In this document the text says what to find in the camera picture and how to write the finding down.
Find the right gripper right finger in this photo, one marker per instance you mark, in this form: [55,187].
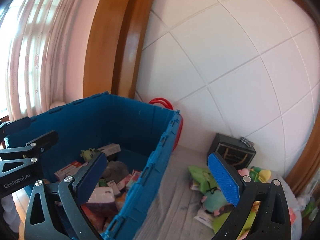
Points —
[273,219]

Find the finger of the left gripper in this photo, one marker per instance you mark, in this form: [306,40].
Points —
[9,127]
[26,160]

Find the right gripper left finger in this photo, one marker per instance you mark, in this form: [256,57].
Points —
[54,210]

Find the green one-eyed monster plush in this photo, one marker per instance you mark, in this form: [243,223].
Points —
[87,155]

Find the yellow duck plush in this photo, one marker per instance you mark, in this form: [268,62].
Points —
[260,175]

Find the large green plush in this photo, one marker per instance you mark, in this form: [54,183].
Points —
[234,223]

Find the pink pig plush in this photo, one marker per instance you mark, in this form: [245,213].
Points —
[243,172]

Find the teal pig plush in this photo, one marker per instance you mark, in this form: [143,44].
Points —
[215,203]

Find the white plastic packet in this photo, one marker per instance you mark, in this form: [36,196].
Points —
[204,218]

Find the black gift box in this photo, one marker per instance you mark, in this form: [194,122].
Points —
[232,150]

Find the green cloth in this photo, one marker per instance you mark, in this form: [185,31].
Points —
[204,177]

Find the metal clip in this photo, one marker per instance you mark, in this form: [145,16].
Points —
[246,142]

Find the colourful small box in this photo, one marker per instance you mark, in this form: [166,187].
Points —
[195,185]

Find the pink curtain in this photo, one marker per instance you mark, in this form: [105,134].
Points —
[43,50]

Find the blue plastic crate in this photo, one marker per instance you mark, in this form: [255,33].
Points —
[145,133]

